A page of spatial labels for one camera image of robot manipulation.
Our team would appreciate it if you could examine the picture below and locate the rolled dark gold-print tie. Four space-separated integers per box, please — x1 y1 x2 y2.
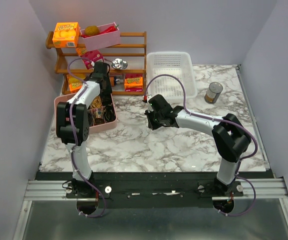
104 104 116 123

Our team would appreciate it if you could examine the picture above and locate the pink divided organizer box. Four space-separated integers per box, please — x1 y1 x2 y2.
54 93 117 134

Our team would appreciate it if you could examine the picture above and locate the orange cylindrical bottle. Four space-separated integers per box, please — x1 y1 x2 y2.
109 76 124 87

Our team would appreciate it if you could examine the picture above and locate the rolled colourful pop-art tie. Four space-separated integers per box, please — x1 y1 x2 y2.
93 108 105 125

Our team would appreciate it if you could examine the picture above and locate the white plastic basket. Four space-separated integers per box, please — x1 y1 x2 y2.
146 51 198 103

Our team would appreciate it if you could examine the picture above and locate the rolled black patterned tie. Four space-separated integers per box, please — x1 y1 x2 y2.
87 113 94 127

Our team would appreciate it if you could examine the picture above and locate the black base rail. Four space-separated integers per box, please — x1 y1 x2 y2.
33 171 288 210

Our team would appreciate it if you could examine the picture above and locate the red chili pepper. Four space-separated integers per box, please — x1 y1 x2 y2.
80 25 119 38

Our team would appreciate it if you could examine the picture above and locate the silver metal scoop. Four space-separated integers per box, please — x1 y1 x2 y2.
104 58 128 70

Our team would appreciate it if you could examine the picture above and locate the brown round sponge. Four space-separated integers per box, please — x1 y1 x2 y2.
84 25 100 37

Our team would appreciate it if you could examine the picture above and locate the pink sponge box middle shelf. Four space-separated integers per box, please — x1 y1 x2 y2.
76 47 104 70

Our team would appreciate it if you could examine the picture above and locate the orange Scrub Daddy box top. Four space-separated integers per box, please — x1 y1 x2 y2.
52 22 80 48

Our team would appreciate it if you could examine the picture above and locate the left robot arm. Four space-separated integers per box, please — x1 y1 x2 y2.
56 61 112 198

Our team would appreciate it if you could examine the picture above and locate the pink rectangular tray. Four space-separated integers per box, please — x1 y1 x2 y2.
78 22 121 51

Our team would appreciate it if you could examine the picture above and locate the orange Scrub Daddy box bottom left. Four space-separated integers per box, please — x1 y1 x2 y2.
67 73 86 93

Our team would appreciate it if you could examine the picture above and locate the metal tin can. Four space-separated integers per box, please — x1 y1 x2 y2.
204 82 223 104

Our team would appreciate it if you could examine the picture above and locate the orange scrub daddy box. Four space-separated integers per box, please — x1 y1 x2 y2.
67 73 86 93
52 22 80 48

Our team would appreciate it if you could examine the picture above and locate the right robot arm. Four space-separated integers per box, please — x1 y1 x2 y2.
143 94 252 196

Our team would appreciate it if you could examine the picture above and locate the rolled gold tie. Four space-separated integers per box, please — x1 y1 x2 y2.
90 96 102 109

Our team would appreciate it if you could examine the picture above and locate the wooden shelf rack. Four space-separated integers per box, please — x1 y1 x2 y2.
54 32 147 96

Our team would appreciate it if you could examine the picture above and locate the orange Scrub Mommy box bottom right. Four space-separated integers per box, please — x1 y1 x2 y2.
124 73 143 92

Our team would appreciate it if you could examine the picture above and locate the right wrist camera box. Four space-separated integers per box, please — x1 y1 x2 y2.
146 94 153 112

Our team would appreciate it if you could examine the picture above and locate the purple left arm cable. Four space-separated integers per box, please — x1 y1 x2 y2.
66 57 107 219

